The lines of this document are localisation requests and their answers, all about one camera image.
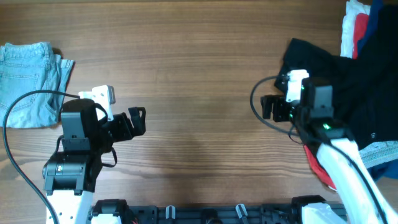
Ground folded light blue jeans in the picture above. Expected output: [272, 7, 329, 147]
[1, 42, 75, 129]

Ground red garment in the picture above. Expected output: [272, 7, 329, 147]
[353, 13, 369, 59]

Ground black shorts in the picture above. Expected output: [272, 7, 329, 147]
[279, 5, 397, 149]

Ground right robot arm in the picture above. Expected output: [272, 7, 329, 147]
[280, 77, 397, 223]

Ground navy blue garment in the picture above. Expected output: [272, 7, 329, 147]
[357, 0, 384, 53]

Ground white garment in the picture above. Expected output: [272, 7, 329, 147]
[340, 0, 371, 58]

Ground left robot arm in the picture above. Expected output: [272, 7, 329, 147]
[43, 99, 146, 223]

